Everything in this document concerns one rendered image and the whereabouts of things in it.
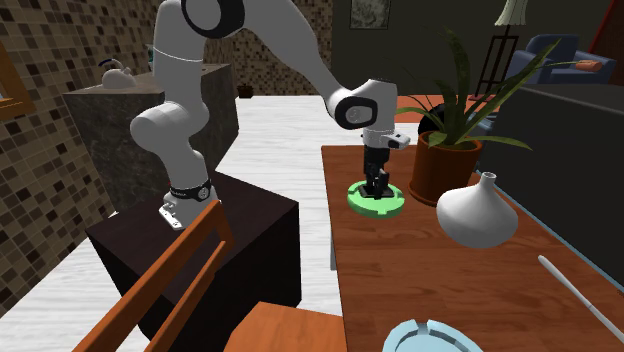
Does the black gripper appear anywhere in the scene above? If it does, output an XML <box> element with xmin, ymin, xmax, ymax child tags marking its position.
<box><xmin>362</xmin><ymin>144</ymin><xmax>392</xmax><ymax>200</ymax></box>

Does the round green ashtray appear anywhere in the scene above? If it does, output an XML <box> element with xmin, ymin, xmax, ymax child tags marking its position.
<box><xmin>346</xmin><ymin>179</ymin><xmax>407</xmax><ymax>220</ymax></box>

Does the potted plant in terracotta pot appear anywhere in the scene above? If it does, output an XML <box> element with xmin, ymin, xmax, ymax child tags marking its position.
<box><xmin>393</xmin><ymin>26</ymin><xmax>594</xmax><ymax>208</ymax></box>

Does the wooden table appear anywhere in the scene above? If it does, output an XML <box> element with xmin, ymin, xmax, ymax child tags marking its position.
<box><xmin>320</xmin><ymin>143</ymin><xmax>624</xmax><ymax>352</ymax></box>

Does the white bulb-shaped vase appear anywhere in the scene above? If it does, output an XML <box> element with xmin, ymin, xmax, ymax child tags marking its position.
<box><xmin>435</xmin><ymin>171</ymin><xmax>520</xmax><ymax>250</ymax></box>

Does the dark robot stand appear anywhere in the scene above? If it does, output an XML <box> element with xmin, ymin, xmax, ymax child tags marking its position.
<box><xmin>85</xmin><ymin>170</ymin><xmax>302</xmax><ymax>352</ymax></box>

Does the light blue ashtray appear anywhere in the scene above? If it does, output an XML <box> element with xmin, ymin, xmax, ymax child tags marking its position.
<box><xmin>381</xmin><ymin>318</ymin><xmax>485</xmax><ymax>352</ymax></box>

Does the wooden chair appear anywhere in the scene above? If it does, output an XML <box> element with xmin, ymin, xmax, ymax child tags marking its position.
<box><xmin>71</xmin><ymin>198</ymin><xmax>349</xmax><ymax>352</ymax></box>

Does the floor lamp with pale shade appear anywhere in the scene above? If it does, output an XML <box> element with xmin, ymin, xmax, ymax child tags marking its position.
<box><xmin>474</xmin><ymin>0</ymin><xmax>531</xmax><ymax>102</ymax></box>

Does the blue armchair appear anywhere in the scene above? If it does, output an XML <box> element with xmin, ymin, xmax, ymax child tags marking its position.
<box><xmin>505</xmin><ymin>33</ymin><xmax>618</xmax><ymax>86</ymax></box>

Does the white pen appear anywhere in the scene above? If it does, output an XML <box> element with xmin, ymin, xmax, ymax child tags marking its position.
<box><xmin>537</xmin><ymin>254</ymin><xmax>624</xmax><ymax>343</ymax></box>

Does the dark marble counter with kettle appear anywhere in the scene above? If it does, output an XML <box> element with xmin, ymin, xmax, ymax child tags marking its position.
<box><xmin>62</xmin><ymin>57</ymin><xmax>241</xmax><ymax>212</ymax></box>

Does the wall picture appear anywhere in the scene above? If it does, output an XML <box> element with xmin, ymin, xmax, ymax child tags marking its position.
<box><xmin>348</xmin><ymin>0</ymin><xmax>393</xmax><ymax>31</ymax></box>

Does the orange wooden frame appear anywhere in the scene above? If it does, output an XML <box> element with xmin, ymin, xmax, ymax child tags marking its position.
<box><xmin>0</xmin><ymin>40</ymin><xmax>37</xmax><ymax>122</ymax></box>

